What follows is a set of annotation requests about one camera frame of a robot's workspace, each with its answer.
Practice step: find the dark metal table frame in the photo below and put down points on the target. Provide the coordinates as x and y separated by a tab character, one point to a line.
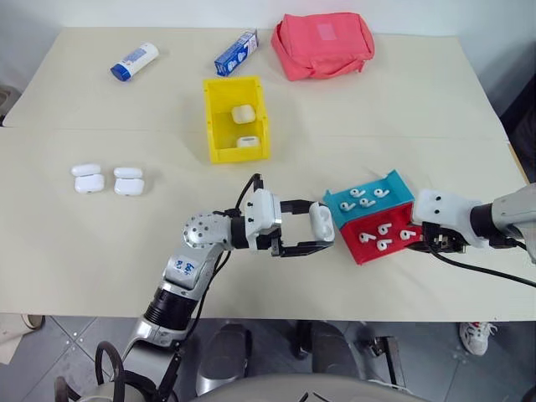
391	356

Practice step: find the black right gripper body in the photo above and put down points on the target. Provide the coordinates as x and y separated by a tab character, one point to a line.
444	242

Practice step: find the red plastic tray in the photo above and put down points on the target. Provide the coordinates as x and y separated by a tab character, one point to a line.
364	255

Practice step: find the white sneaker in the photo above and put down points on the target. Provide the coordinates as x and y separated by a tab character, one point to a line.
475	337

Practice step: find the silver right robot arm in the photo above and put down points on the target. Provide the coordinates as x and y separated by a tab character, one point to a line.
511	213

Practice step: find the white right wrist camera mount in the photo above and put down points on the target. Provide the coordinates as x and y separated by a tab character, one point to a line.
439	209

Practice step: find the grey robot torso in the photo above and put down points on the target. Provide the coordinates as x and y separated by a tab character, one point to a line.
293	389

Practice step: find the teal plastic tray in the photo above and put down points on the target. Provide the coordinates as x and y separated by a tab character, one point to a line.
389	184

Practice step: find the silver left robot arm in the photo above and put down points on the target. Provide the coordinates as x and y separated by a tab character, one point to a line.
184	268

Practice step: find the beige shoe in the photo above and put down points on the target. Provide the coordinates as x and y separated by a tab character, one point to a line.
33	321

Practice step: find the pink fabric pouch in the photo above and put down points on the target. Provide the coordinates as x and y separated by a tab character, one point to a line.
322	46

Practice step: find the white tube with blue cap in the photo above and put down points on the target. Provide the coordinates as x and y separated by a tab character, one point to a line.
136	58

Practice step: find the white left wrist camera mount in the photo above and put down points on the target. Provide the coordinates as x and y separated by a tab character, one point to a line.
261	209

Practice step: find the blue and white carton box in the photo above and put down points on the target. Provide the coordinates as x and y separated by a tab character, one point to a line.
234	54

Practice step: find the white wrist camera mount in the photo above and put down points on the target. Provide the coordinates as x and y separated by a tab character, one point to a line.
261	209
439	209

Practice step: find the white earbud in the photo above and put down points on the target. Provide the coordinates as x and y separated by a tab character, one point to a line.
407	234
366	238
382	245

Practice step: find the dark chair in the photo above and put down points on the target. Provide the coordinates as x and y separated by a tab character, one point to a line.
523	138

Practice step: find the closed white earbud case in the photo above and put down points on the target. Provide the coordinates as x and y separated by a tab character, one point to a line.
243	114
248	141

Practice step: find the white earbud case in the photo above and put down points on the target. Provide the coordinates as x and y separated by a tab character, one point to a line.
321	222
243	114
248	141
129	184
89	182

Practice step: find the yellow plastic bin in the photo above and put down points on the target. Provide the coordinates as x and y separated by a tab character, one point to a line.
218	125

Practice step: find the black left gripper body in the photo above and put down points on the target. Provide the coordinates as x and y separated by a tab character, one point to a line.
268	243

